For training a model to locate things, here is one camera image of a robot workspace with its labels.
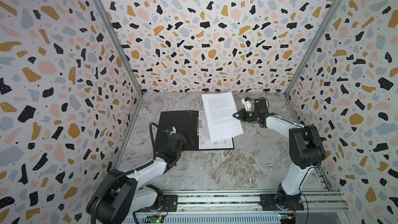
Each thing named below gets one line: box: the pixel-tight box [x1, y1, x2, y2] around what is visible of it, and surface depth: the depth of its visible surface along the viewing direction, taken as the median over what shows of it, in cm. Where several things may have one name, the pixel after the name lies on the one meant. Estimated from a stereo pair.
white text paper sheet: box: [201, 91, 245, 143], surface depth 96 cm
